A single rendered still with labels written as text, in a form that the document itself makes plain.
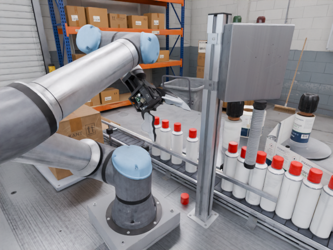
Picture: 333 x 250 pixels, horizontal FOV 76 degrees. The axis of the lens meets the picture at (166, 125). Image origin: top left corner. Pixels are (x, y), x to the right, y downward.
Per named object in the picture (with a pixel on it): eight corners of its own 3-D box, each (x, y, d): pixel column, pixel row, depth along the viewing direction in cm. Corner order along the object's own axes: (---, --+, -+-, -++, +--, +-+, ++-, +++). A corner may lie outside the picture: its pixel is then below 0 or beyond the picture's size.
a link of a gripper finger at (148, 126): (138, 143, 63) (137, 112, 63) (148, 141, 69) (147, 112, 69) (147, 143, 62) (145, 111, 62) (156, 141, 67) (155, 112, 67)
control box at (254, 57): (280, 98, 59) (296, 24, 52) (224, 102, 56) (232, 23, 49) (258, 91, 69) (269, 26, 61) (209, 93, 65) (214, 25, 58)
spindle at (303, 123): (308, 143, 120) (323, 93, 109) (305, 149, 114) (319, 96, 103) (291, 139, 125) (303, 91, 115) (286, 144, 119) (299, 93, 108)
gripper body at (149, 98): (138, 114, 61) (116, 84, 64) (152, 115, 69) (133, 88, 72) (156, 96, 59) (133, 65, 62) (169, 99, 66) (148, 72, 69)
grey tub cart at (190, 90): (181, 118, 413) (183, 67, 377) (212, 124, 384) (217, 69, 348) (156, 134, 343) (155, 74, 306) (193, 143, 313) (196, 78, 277)
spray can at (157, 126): (163, 154, 112) (163, 117, 104) (156, 157, 108) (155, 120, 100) (156, 150, 115) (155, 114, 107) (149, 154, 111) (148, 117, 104)
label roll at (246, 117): (264, 139, 128) (269, 116, 122) (230, 136, 132) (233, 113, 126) (259, 126, 145) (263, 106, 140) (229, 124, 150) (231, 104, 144)
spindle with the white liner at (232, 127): (241, 151, 114) (249, 96, 103) (233, 157, 108) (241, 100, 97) (225, 146, 120) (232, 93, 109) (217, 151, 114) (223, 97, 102)
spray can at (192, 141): (198, 169, 98) (201, 129, 90) (192, 174, 94) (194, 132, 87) (190, 165, 101) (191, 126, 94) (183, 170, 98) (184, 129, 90)
